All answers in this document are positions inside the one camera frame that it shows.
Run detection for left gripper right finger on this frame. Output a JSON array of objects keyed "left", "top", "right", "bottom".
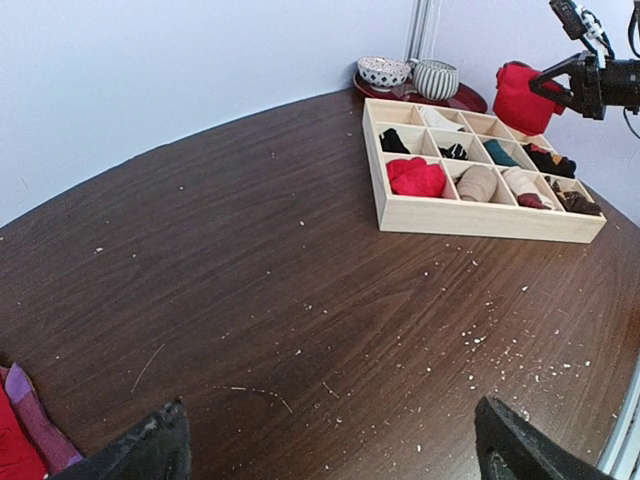
[{"left": 474, "top": 396, "right": 609, "bottom": 480}]

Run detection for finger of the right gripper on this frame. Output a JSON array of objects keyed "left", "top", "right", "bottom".
[
  {"left": 529, "top": 56, "right": 575, "bottom": 93},
  {"left": 534, "top": 85, "right": 574, "bottom": 115}
]

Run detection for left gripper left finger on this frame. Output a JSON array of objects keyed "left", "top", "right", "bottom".
[{"left": 53, "top": 400, "right": 192, "bottom": 480}]

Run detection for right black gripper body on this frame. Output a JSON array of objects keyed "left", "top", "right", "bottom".
[{"left": 570, "top": 51, "right": 606, "bottom": 120}]

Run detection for cream sock with brown toe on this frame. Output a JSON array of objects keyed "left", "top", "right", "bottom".
[{"left": 418, "top": 105, "right": 466, "bottom": 132}]

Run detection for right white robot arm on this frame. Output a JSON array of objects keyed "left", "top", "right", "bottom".
[{"left": 529, "top": 1, "right": 639, "bottom": 121}]

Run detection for dark patterned sock roll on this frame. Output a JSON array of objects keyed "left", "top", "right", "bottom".
[{"left": 523, "top": 143, "right": 577, "bottom": 179}]

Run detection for teal sock roll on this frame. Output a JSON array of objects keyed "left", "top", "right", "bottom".
[{"left": 483, "top": 139, "right": 521, "bottom": 167}]

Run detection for brown cream sock roll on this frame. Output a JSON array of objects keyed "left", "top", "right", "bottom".
[{"left": 502, "top": 167, "right": 555, "bottom": 210}]

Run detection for brown argyle sock roll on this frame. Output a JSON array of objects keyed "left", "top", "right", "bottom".
[{"left": 545, "top": 176, "right": 602, "bottom": 216}]

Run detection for black white striped sock roll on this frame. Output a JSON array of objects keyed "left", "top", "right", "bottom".
[{"left": 439, "top": 143, "right": 468, "bottom": 161}]

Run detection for tan sock roll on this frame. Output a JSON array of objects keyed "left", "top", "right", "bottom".
[{"left": 456, "top": 166, "right": 498, "bottom": 203}]

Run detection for dark red round plate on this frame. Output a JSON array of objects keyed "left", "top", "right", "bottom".
[{"left": 352, "top": 73, "right": 488, "bottom": 114}]

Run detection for purple orange striped sock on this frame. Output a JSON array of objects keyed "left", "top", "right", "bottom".
[{"left": 1, "top": 363, "right": 84, "bottom": 475}]

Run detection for striped grey cup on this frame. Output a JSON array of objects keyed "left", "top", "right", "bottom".
[{"left": 408, "top": 59, "right": 460, "bottom": 101}]

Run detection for wooden compartment organiser box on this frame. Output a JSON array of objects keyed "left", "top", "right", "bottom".
[{"left": 362, "top": 98, "right": 606, "bottom": 244}]

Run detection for rolled red sock in box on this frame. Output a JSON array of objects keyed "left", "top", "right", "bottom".
[{"left": 386, "top": 157, "right": 446, "bottom": 198}]

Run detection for black sock in box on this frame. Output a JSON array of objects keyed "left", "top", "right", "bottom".
[{"left": 379, "top": 128, "right": 410, "bottom": 154}]

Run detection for patterned white bowl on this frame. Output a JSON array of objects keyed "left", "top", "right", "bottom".
[{"left": 357, "top": 56, "right": 411, "bottom": 92}]

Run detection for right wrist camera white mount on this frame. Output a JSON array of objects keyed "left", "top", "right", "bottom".
[{"left": 549, "top": 0, "right": 615, "bottom": 59}]

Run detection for right aluminium frame post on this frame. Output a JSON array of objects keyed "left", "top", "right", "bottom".
[{"left": 404, "top": 0, "right": 444, "bottom": 61}]

